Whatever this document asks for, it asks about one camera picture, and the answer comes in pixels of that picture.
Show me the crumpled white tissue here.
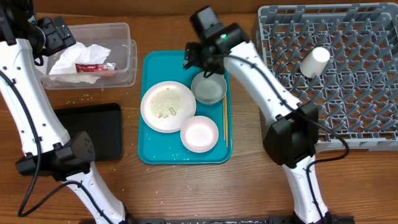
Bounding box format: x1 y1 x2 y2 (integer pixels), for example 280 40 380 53
49 42 111 84

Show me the large white plate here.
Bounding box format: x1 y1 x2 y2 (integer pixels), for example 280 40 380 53
141 81 197 133

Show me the small pink bowl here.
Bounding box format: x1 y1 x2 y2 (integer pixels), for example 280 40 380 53
180 116 219 153

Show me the grey bowl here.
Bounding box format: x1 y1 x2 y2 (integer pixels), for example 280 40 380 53
191 72 228 105

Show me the pale green cup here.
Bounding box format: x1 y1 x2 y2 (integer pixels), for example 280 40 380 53
300 47 330 78

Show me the wooden chopstick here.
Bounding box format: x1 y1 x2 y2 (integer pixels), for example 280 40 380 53
223 96 227 141
225 94 228 148

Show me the grey dishwasher rack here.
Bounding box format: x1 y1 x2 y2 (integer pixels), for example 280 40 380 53
252 2 397 152

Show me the clear plastic waste bin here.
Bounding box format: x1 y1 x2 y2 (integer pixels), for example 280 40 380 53
37 22 137 90

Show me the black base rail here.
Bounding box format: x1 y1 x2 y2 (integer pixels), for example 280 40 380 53
79 215 355 224

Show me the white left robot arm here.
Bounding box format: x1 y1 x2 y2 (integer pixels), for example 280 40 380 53
1 11 133 223

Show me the teal serving tray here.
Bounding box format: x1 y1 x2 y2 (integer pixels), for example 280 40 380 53
137 50 233 165

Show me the red snack wrapper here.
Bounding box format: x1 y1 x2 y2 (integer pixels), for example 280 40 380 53
75 63 118 77

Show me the black tray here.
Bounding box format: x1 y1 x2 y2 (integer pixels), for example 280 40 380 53
55 103 123 161

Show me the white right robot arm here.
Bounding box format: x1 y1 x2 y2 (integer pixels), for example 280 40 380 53
183 6 354 223

